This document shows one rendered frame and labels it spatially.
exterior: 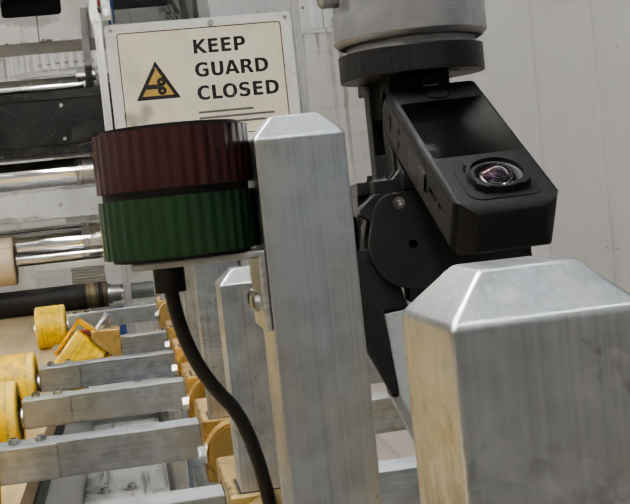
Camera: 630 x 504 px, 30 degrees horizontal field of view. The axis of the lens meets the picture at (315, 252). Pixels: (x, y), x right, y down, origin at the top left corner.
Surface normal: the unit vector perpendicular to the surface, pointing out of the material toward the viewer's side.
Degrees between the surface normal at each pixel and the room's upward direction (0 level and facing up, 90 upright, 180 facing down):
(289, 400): 90
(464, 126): 31
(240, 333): 90
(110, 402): 90
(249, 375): 90
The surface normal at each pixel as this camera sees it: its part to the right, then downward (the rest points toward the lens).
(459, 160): -0.01, -0.83
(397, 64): -0.27, 0.07
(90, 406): 0.16, 0.04
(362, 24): -0.65, 0.11
